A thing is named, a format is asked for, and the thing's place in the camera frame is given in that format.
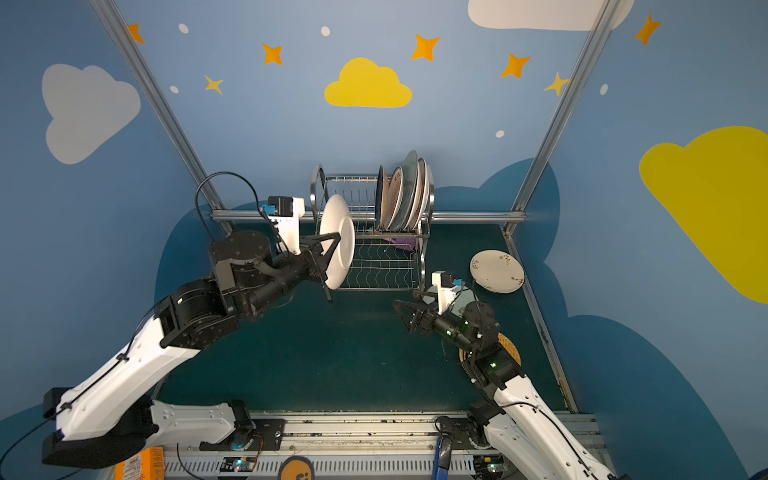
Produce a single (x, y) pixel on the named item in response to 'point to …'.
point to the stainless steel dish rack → (382, 259)
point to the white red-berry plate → (497, 271)
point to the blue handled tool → (442, 458)
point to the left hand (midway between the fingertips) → (342, 238)
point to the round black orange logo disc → (296, 468)
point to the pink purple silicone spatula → (410, 242)
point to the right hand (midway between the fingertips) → (408, 295)
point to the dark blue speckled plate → (379, 198)
